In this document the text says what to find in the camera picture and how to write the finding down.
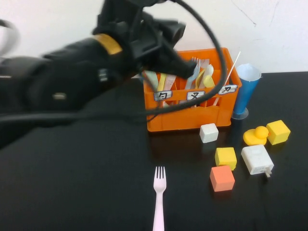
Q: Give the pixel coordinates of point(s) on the yellow plastic spoon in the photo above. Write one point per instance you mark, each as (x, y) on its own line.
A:
(161, 83)

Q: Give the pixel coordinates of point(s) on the thin white plastic stick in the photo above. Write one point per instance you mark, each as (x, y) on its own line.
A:
(234, 66)

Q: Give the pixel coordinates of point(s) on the yellow plastic fork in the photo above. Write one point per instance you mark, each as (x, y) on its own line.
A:
(199, 79)

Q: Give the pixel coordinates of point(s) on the light blue plastic fork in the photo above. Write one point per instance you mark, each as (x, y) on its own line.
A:
(191, 83)

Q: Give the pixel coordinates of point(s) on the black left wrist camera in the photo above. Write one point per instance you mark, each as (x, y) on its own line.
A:
(176, 30)

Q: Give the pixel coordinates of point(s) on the white foam cube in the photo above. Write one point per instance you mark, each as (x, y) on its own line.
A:
(209, 133)

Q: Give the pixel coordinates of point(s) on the yellow foam cube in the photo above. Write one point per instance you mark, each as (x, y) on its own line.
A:
(279, 132)
(225, 157)

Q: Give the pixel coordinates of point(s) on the white power adapter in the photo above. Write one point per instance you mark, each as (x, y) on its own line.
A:
(257, 158)

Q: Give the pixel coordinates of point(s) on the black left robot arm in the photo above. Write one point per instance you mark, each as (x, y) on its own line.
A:
(48, 79)

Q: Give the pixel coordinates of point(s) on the white paper label fork character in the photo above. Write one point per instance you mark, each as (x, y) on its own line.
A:
(196, 95)

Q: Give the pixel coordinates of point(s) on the pink plastic fork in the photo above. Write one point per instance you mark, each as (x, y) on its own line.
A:
(159, 186)

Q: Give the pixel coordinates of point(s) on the yellow rubber duck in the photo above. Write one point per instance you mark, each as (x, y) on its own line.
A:
(252, 137)

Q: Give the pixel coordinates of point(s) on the white paper label spoon character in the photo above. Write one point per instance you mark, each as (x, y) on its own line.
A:
(163, 96)

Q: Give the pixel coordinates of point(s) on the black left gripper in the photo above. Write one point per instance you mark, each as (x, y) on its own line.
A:
(146, 48)

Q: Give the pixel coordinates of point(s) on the orange foam cube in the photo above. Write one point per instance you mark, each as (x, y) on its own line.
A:
(222, 179)

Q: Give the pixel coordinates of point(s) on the blue cone cup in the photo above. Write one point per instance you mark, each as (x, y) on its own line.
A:
(245, 96)

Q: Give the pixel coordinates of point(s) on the white paper label knife character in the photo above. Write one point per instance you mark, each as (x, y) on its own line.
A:
(228, 89)

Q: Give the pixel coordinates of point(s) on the orange plastic cutlery holder crate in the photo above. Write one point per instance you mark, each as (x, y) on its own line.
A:
(192, 120)

